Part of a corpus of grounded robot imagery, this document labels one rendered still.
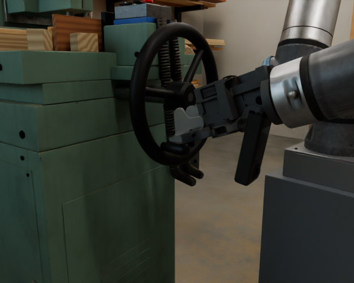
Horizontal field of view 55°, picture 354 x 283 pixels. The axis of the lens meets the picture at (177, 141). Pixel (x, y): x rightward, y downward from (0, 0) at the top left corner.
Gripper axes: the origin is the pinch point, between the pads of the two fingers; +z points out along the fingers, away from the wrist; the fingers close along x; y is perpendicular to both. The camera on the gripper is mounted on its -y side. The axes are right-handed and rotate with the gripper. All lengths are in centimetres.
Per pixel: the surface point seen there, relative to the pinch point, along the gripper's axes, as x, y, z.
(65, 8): -6.0, 37.2, 26.0
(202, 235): -90, -53, 72
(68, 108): 5.1, 12.3, 20.7
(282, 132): -348, -30, 115
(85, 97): 0.6, 14.1, 20.0
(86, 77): 0.0, 18.0, 18.6
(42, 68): 10.1, 19.8, 18.0
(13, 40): 6.5, 30.4, 30.6
